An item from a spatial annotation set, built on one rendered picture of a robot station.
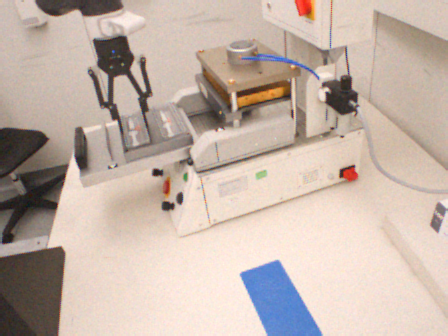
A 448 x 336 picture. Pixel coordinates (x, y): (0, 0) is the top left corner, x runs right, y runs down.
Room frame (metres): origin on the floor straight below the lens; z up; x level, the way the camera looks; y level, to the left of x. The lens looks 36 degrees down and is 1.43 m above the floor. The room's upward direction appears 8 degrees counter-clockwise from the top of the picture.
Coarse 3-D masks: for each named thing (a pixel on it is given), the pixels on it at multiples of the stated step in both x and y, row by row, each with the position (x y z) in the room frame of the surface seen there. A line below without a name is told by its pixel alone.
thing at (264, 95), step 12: (204, 72) 0.96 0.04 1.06; (216, 84) 0.87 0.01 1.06; (276, 84) 0.82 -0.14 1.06; (288, 84) 0.81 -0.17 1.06; (228, 96) 0.79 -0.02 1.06; (240, 96) 0.78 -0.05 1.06; (252, 96) 0.78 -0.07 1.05; (264, 96) 0.79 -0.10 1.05; (276, 96) 0.80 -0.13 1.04; (288, 96) 0.81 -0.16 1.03; (228, 108) 0.77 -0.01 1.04; (240, 108) 0.78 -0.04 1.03; (252, 108) 0.78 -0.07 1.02
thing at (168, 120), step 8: (160, 104) 0.91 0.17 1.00; (168, 104) 0.91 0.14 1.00; (160, 112) 0.87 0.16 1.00; (168, 112) 0.86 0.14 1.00; (160, 120) 0.82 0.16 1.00; (168, 120) 0.81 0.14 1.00; (176, 120) 0.81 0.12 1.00; (168, 128) 0.77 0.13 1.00; (176, 128) 0.77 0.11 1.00; (184, 128) 0.76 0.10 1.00
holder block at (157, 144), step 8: (152, 112) 0.89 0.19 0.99; (176, 112) 0.87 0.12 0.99; (152, 120) 0.85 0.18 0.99; (184, 120) 0.82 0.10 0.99; (152, 128) 0.80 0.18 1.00; (152, 136) 0.76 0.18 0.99; (160, 136) 0.76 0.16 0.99; (184, 136) 0.74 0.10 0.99; (192, 136) 0.75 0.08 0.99; (144, 144) 0.73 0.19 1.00; (152, 144) 0.73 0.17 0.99; (160, 144) 0.73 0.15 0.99; (168, 144) 0.73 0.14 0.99; (176, 144) 0.74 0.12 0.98; (184, 144) 0.74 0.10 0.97; (128, 152) 0.71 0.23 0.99; (136, 152) 0.71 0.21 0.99; (144, 152) 0.72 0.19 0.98; (152, 152) 0.72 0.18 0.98; (160, 152) 0.72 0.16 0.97; (128, 160) 0.71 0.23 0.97
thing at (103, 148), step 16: (112, 128) 0.88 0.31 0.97; (192, 128) 0.82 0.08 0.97; (96, 144) 0.81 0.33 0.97; (112, 144) 0.80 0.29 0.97; (192, 144) 0.74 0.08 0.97; (96, 160) 0.73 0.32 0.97; (112, 160) 0.72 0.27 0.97; (144, 160) 0.70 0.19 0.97; (160, 160) 0.71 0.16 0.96; (176, 160) 0.72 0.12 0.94; (80, 176) 0.67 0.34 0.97; (96, 176) 0.68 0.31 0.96; (112, 176) 0.68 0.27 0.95
